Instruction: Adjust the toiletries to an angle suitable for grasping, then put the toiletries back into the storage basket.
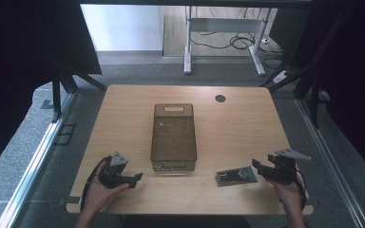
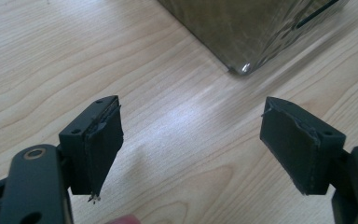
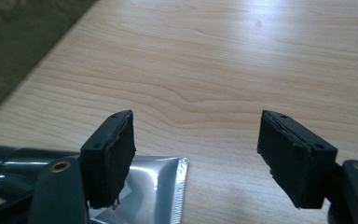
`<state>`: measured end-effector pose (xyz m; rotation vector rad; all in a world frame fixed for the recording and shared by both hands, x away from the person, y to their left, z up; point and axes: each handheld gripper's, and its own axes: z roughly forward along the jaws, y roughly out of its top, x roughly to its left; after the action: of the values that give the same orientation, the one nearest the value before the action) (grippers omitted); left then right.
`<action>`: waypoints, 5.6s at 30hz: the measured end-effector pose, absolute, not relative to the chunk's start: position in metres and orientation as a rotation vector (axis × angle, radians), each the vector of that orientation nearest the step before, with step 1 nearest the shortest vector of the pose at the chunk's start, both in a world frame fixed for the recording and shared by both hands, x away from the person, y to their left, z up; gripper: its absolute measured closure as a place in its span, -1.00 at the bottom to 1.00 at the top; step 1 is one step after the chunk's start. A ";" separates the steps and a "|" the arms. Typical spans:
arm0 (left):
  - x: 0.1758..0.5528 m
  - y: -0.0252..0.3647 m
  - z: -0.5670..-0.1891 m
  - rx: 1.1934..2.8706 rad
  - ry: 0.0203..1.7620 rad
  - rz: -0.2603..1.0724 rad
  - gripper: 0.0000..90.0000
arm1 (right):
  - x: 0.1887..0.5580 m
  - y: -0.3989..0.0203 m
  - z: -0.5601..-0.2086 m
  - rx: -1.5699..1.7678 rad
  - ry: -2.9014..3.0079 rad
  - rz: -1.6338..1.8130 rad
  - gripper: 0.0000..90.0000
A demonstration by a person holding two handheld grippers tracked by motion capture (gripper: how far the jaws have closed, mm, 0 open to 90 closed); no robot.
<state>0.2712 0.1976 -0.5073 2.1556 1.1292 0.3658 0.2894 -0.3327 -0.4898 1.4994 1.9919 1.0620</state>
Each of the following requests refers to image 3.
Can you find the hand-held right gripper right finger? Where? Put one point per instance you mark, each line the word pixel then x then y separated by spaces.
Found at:
pixel 295 168

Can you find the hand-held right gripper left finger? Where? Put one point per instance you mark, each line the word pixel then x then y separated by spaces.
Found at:
pixel 105 168

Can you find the silver foil packet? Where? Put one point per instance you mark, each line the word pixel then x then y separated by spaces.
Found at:
pixel 155 189

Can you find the olive green rug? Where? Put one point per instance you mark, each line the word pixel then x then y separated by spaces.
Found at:
pixel 12 46

